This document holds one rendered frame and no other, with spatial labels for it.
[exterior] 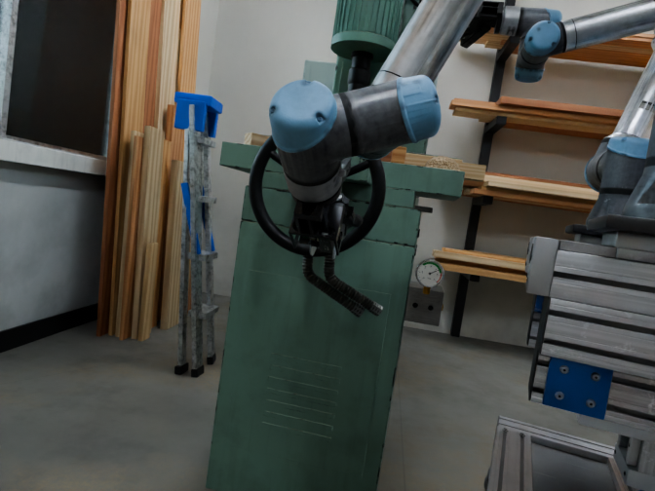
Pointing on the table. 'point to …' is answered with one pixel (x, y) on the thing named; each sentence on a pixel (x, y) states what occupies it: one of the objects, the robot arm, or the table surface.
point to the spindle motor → (366, 27)
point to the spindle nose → (360, 70)
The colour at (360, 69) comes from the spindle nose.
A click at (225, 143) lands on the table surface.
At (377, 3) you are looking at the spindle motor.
